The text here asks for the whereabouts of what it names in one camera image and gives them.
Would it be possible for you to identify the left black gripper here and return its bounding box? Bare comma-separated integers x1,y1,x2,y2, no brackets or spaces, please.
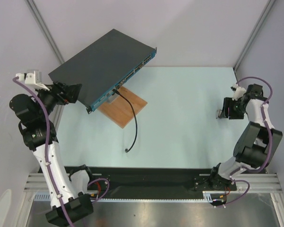
35,80,81,119

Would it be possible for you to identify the silver transceiver module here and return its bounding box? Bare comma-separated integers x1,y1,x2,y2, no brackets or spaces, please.
216,109,222,119

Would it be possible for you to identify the dark grey network switch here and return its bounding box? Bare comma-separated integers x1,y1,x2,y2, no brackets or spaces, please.
49,29,157,114

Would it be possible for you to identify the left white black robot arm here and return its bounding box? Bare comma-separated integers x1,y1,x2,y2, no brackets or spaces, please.
9,77,95,227

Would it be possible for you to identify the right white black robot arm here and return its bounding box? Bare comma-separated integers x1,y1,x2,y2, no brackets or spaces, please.
208,84,283,190

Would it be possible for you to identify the wooden board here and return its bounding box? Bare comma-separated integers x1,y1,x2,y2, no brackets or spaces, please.
98,86,148,129

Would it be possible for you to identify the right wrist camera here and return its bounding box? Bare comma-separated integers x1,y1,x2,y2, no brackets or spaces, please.
231,83,246,101

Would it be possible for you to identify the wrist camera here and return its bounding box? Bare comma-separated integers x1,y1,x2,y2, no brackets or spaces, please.
231,83,246,101
15,70,50,91

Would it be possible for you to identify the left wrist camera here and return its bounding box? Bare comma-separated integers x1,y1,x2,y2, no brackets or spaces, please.
15,70,50,91

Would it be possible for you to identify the black ethernet cable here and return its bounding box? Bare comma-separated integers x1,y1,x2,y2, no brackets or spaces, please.
113,88,139,153

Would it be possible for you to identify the white slotted cable duct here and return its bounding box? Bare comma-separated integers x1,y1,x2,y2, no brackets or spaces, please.
33,192,213,203

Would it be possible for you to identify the aluminium rail frame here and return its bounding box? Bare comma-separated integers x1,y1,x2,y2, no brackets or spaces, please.
24,174,284,227

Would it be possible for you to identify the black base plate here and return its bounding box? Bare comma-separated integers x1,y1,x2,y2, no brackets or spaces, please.
88,167,250,200

